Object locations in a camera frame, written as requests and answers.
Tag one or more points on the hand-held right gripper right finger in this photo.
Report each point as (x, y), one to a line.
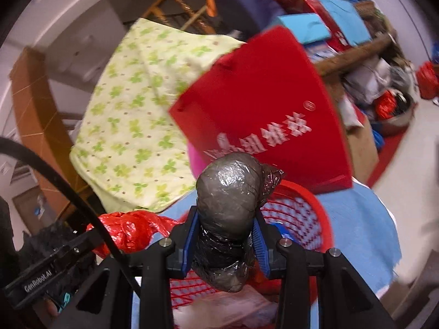
(260, 246)

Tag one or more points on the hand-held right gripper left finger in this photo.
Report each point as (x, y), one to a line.
(187, 246)

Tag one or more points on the red plastic mesh basket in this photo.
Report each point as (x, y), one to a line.
(301, 212)

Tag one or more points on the grey plastic bundle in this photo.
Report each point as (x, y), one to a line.
(226, 192)

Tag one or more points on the translucent plastic wrapper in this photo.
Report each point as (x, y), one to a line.
(223, 310)

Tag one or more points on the wooden door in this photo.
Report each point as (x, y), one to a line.
(27, 202)

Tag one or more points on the pink pillow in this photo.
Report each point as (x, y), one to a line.
(196, 164)

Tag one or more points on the blue cloth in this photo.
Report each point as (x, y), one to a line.
(363, 229)

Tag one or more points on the brown cardboard box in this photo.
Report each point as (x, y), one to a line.
(360, 150)

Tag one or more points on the green clover print blanket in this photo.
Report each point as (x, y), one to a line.
(130, 109)

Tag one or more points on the red paper shopping bag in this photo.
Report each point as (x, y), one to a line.
(260, 92)

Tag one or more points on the red floor mat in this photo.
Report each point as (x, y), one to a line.
(387, 157)

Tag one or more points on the wooden column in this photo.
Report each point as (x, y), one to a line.
(34, 102)

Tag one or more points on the metal basin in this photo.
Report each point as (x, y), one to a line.
(394, 123)

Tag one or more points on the orange red plastic bag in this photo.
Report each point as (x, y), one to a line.
(386, 104)

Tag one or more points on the grey plastic bag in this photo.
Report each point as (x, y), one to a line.
(367, 78)

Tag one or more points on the wooden beam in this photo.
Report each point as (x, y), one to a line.
(360, 53)

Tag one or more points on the blue cardboard box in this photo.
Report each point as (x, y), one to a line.
(301, 27)

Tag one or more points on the bright red plastic bag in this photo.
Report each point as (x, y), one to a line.
(428, 78)

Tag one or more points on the red gift box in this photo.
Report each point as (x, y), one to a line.
(322, 17)

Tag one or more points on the wooden railing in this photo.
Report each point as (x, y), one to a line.
(164, 7)

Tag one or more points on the light blue flat box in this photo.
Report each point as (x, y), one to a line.
(349, 17)

